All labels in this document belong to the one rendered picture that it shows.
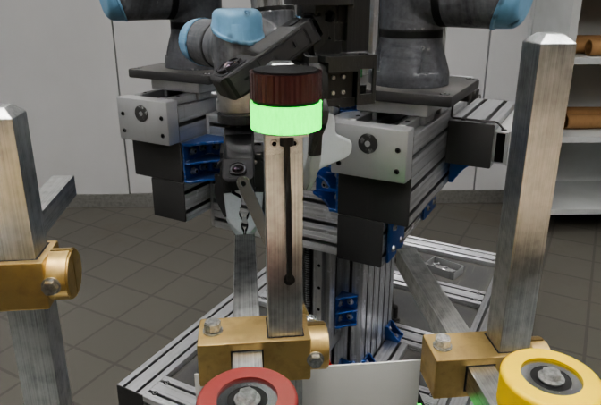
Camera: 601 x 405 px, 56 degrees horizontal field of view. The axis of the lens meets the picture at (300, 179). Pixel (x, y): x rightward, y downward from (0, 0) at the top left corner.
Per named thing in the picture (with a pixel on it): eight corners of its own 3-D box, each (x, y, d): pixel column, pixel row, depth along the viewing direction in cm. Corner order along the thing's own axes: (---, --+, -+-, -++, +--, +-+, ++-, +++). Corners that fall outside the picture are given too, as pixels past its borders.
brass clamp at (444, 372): (418, 367, 67) (420, 331, 65) (527, 359, 68) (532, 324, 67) (435, 403, 61) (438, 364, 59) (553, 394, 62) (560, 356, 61)
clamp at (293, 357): (202, 357, 63) (199, 317, 61) (322, 350, 64) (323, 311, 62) (198, 392, 58) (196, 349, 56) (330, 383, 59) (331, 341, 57)
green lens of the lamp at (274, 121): (249, 119, 50) (249, 95, 50) (317, 118, 51) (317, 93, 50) (251, 136, 45) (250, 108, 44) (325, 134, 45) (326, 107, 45)
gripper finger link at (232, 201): (244, 229, 97) (242, 179, 94) (245, 244, 92) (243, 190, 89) (226, 230, 97) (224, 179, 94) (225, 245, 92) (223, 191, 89)
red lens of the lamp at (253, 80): (249, 91, 50) (248, 66, 49) (317, 90, 50) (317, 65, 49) (250, 105, 44) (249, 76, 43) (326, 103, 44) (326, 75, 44)
